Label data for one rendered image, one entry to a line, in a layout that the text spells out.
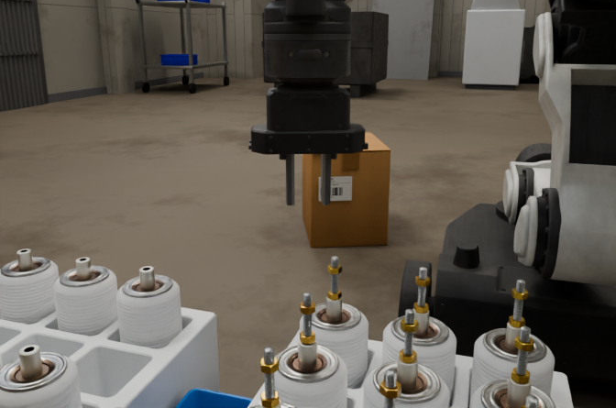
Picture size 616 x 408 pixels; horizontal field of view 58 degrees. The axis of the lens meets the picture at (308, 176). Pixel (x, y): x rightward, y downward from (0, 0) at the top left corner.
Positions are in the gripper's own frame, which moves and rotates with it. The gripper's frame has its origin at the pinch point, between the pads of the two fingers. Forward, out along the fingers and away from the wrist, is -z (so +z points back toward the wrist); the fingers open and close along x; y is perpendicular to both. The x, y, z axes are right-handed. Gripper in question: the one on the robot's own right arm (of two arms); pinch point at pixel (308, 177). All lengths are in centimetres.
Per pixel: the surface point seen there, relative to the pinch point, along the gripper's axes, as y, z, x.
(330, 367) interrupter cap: -1.3, -22.8, 2.5
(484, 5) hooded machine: 580, 43, 221
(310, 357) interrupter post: -1.1, -21.5, 0.2
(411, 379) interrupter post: -5.3, -21.9, 11.1
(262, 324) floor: 54, -48, -8
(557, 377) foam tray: 6.1, -30.3, 34.2
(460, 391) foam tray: 3.7, -30.2, 20.1
